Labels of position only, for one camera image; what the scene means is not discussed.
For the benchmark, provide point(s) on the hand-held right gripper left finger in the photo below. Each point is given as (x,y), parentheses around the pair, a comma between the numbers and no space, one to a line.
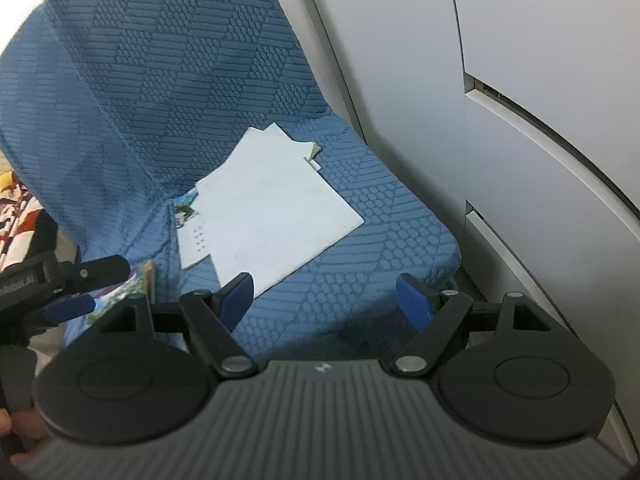
(235,300)

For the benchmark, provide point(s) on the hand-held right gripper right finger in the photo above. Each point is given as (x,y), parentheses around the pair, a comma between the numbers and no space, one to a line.
(412,302)

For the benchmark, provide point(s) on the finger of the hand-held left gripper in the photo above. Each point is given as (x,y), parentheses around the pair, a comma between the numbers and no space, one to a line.
(72,306)
(100,272)

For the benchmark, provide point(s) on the white paper sheet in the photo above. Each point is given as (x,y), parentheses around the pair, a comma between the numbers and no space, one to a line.
(291,140)
(280,220)

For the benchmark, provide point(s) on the person's left hand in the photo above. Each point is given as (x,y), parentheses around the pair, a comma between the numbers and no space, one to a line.
(5,422)

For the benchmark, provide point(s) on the striped fleece blanket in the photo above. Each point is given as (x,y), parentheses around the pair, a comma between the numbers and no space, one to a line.
(20,220)

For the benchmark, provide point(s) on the yellow plush toy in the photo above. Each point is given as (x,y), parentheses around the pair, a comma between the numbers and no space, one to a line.
(5,180)

